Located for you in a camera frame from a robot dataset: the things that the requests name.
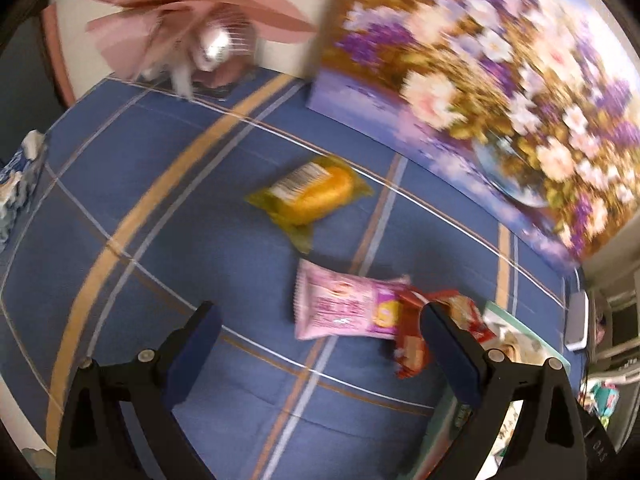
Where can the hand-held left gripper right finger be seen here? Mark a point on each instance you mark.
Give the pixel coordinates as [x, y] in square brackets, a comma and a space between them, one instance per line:
[450, 355]

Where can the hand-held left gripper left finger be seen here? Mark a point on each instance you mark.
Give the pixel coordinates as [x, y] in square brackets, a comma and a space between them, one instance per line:
[192, 355]

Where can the pink snack packet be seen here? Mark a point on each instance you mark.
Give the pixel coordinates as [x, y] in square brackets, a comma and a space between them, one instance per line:
[340, 305]

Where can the red and tan snack packet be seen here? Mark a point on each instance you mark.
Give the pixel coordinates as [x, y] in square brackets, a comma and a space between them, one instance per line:
[410, 355]

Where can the small red snack packet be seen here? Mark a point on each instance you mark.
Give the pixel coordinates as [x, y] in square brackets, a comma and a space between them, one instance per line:
[470, 315]

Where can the green edged picture book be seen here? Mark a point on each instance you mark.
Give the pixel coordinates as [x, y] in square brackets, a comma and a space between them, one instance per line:
[520, 345]

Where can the blue striped tablecloth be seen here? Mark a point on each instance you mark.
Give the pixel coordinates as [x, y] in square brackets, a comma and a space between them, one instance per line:
[200, 235]

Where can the white flat device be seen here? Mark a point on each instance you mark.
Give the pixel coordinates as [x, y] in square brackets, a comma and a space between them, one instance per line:
[577, 320]

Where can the white rack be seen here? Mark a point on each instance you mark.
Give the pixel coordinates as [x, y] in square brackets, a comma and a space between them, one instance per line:
[620, 330]

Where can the white and teal paper bag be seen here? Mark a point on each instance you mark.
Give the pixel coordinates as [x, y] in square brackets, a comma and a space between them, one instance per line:
[37, 462]

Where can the yellow cake packet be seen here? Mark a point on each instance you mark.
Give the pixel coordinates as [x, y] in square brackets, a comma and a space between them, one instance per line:
[315, 195]

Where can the blue and white tissue pack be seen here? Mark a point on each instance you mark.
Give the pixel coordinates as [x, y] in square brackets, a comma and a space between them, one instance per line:
[17, 185]

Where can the flower painting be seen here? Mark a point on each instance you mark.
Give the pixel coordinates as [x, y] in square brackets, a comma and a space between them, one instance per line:
[475, 85]

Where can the pink wrapped bouquet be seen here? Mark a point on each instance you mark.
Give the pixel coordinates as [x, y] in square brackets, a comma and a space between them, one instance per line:
[200, 10]

